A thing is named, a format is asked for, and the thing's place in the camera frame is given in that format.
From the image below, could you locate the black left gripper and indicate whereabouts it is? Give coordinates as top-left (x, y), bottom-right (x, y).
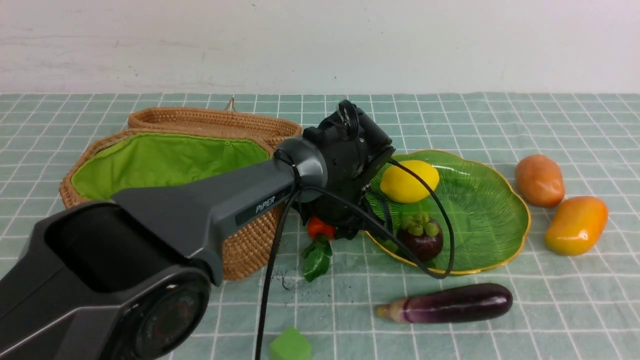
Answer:
top-left (295, 169), bottom-right (391, 240)

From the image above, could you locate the yellow lemon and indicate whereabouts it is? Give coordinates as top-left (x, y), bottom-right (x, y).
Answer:
top-left (379, 159), bottom-right (441, 204)

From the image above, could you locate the orange carrot with leaves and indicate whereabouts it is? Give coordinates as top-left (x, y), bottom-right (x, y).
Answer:
top-left (301, 217), bottom-right (336, 282)

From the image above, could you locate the dark purple mangosteen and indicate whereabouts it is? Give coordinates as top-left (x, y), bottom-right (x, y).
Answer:
top-left (397, 212), bottom-right (444, 262)

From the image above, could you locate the purple eggplant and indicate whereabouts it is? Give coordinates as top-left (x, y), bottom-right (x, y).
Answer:
top-left (375, 283), bottom-right (514, 324)

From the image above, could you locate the brown potato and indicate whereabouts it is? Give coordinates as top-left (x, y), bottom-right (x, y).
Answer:
top-left (514, 153), bottom-right (565, 208)

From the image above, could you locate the orange yellow mango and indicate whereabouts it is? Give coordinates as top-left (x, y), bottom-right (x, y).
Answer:
top-left (544, 195), bottom-right (610, 256)

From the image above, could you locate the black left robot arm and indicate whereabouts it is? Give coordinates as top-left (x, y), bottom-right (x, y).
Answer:
top-left (0, 112), bottom-right (394, 360)

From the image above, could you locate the woven wicker basket lid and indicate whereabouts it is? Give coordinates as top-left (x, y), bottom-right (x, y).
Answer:
top-left (127, 99), bottom-right (303, 148)

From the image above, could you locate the green leaf-shaped glass plate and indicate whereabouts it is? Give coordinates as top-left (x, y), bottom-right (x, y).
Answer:
top-left (387, 149), bottom-right (531, 276)

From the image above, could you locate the green foam cube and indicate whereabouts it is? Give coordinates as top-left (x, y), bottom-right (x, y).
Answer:
top-left (269, 326), bottom-right (313, 360)

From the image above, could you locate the woven wicker basket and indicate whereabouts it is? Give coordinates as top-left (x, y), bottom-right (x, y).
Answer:
top-left (59, 129), bottom-right (284, 281)

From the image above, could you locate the teal checkered tablecloth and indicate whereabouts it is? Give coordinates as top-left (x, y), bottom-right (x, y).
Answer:
top-left (1, 93), bottom-right (639, 360)

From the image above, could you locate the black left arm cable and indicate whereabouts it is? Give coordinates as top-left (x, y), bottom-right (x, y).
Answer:
top-left (254, 100), bottom-right (456, 360)

